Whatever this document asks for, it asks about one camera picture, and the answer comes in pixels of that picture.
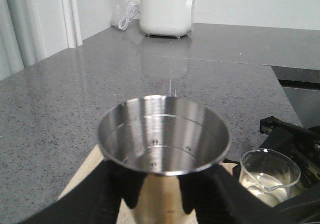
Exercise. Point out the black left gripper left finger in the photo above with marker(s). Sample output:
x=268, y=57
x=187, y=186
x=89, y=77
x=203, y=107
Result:
x=97, y=198

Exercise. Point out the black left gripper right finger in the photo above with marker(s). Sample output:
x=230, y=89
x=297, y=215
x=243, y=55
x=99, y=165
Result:
x=217, y=197

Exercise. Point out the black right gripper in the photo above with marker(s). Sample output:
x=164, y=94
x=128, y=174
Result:
x=301, y=145

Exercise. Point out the clear glass beaker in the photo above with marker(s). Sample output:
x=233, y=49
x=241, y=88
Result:
x=269, y=175

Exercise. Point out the steel double jigger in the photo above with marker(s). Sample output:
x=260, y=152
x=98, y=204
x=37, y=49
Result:
x=159, y=149

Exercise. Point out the light wooden cutting board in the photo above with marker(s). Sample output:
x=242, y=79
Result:
x=90, y=163

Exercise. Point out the grey curtain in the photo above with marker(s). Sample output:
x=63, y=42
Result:
x=32, y=30

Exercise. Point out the white blender base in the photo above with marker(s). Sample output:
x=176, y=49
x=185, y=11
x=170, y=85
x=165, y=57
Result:
x=173, y=18

